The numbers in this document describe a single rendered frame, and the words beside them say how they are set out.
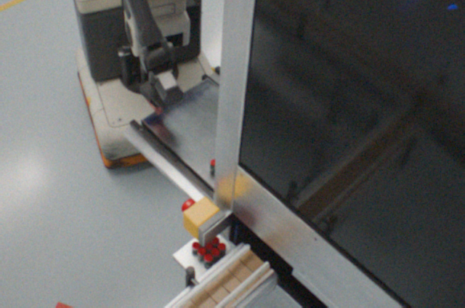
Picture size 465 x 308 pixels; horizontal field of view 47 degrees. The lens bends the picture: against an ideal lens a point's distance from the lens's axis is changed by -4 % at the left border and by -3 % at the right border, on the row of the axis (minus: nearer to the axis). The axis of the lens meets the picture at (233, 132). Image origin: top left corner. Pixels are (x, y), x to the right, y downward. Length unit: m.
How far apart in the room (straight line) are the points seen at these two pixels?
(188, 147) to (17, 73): 1.76
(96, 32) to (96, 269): 1.00
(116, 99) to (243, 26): 1.70
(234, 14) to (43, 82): 2.28
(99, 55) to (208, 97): 0.90
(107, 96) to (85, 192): 0.45
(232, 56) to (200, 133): 0.69
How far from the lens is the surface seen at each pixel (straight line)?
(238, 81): 0.97
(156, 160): 1.56
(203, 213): 1.28
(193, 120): 1.64
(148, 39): 1.40
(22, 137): 2.86
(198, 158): 1.56
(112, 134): 2.42
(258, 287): 1.31
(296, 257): 1.21
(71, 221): 2.52
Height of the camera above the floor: 2.13
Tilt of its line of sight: 51 degrees down
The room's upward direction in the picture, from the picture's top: 5 degrees clockwise
